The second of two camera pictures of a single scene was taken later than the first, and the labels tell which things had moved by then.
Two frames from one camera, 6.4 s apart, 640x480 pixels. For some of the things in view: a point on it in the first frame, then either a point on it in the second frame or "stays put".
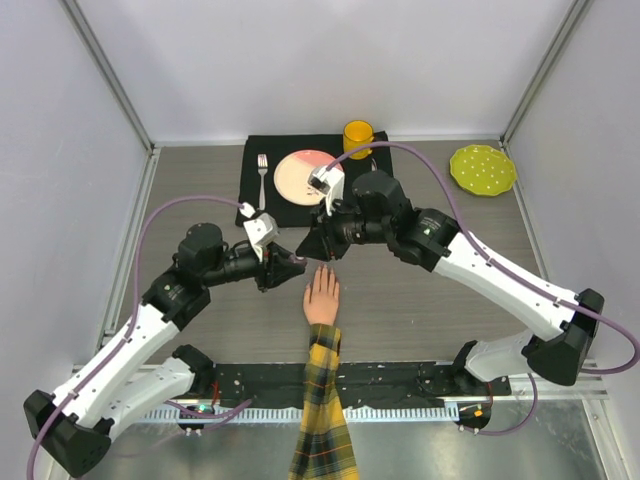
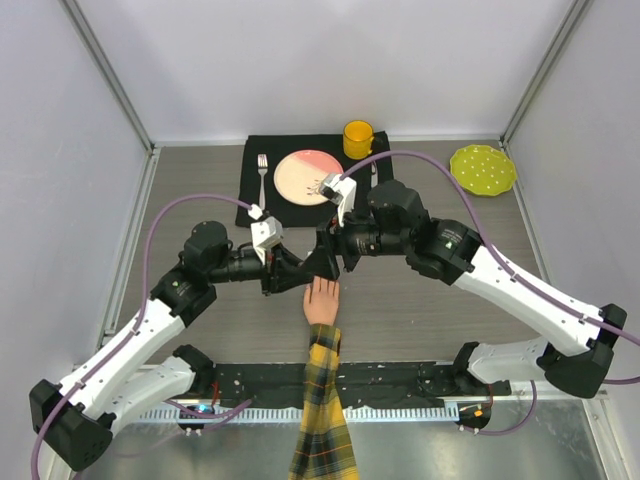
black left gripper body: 264,271 stays put
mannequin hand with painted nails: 320,300 stays put
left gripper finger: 283,255 stays put
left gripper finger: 287,272 → 288,281
